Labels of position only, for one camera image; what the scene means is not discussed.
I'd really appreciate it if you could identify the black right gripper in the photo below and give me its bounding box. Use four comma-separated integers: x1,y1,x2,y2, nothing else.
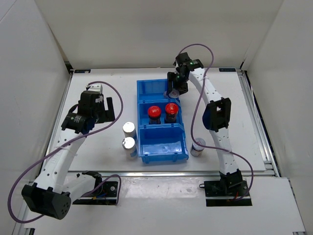
167,72,188,96

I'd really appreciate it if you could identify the red-label spice jar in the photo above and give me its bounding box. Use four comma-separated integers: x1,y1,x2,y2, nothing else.
190,138,206,157
164,89,179,99

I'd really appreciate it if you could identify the silver-lid shaker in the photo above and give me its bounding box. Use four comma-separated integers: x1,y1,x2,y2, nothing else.
122,121,137,140
122,137,137,160

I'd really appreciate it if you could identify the red-capped dark sauce bottle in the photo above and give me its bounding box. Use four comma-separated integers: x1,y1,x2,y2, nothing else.
148,105,161,124

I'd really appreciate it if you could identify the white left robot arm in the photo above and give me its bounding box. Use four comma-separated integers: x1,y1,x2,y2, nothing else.
22,90,114,220

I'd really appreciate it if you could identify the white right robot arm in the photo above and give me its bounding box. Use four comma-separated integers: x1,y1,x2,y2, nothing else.
137,53,243,196

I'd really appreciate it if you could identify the red-capped sauce bottle in bin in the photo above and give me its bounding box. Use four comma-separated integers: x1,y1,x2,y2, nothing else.
164,103,179,123

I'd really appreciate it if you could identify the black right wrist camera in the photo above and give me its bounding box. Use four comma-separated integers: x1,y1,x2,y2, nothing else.
173,52,191,68

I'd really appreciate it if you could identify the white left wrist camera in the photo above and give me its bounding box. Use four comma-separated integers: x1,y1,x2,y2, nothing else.
86,83,103,94

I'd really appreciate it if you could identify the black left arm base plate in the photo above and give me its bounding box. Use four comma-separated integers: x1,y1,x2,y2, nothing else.
73,174,121,206

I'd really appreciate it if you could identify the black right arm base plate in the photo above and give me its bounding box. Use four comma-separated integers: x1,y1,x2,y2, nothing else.
199,180,252,207

